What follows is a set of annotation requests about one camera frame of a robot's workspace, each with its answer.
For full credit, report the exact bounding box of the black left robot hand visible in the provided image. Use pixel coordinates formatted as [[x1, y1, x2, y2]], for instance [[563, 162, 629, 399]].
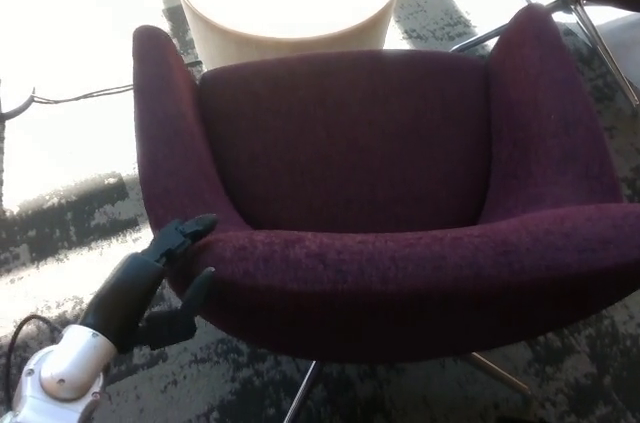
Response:
[[78, 213, 219, 355]]

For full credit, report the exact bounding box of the purple fabric swivel armchair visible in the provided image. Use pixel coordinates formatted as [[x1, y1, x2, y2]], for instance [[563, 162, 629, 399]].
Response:
[[131, 3, 640, 423]]

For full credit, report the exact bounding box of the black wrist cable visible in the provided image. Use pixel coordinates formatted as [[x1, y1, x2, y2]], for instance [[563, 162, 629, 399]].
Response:
[[4, 314, 62, 397]]

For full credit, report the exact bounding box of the thin black floor cable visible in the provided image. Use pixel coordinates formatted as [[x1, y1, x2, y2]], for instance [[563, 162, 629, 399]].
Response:
[[0, 83, 135, 119]]

